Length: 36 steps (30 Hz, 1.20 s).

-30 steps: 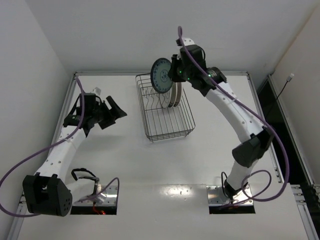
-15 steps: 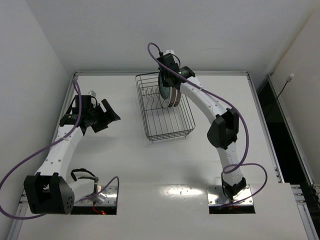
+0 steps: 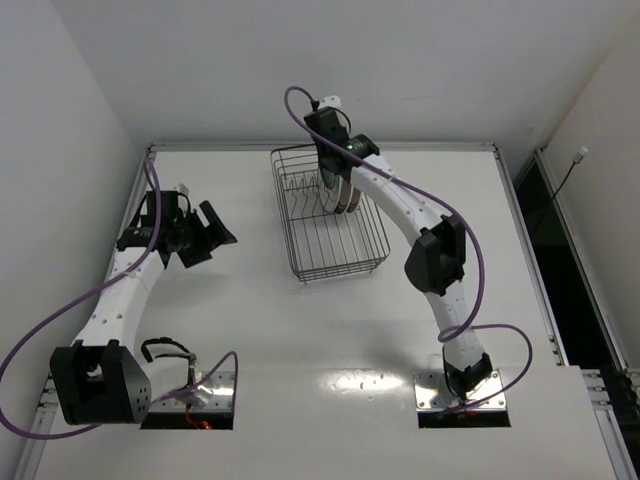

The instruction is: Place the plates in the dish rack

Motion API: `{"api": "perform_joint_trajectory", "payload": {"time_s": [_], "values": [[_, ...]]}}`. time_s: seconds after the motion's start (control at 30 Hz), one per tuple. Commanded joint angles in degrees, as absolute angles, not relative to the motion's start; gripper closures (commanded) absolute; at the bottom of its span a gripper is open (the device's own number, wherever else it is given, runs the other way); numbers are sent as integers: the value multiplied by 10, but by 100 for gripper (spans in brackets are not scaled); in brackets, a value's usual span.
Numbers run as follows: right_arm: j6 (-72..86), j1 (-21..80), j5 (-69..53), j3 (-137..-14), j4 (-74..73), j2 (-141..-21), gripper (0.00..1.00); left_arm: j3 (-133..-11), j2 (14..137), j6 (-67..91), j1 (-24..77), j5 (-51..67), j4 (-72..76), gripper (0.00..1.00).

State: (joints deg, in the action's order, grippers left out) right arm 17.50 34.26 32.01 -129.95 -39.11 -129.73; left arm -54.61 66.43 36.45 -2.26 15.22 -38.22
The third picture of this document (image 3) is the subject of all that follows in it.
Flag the blue floral green plate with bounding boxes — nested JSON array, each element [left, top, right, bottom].
[[319, 166, 341, 192]]

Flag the green red rimmed plate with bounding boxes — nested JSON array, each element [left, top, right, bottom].
[[334, 181, 352, 214], [347, 187, 361, 213]]

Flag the white plate with teal rim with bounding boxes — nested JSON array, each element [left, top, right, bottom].
[[321, 187, 342, 215]]

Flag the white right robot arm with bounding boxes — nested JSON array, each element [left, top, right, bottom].
[[304, 101, 492, 400]]

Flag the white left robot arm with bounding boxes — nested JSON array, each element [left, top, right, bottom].
[[50, 191, 237, 425]]

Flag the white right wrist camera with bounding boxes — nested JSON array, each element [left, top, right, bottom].
[[319, 95, 342, 110]]

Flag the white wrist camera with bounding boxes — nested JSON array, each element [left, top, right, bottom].
[[319, 95, 342, 110], [176, 184, 190, 196]]

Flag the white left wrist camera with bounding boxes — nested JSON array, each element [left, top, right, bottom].
[[176, 184, 190, 196]]

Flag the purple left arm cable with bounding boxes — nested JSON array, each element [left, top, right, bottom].
[[0, 159, 239, 441]]

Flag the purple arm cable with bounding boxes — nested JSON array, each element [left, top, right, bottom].
[[283, 86, 534, 419], [0, 159, 239, 441]]

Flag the grey wire dish rack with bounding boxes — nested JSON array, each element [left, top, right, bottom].
[[270, 144, 391, 283]]

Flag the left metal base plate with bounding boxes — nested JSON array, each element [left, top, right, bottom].
[[150, 371, 236, 414]]

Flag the metal base plate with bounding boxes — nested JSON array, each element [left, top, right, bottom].
[[150, 371, 236, 414], [414, 370, 507, 413]]

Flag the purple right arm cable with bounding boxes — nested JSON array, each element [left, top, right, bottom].
[[283, 86, 534, 419]]

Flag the black cable with white plug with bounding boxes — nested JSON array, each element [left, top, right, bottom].
[[552, 146, 590, 201]]

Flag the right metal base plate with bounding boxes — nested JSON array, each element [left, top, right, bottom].
[[414, 370, 507, 413]]

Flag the aluminium frame rail right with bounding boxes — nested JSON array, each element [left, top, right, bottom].
[[534, 148, 640, 480]]

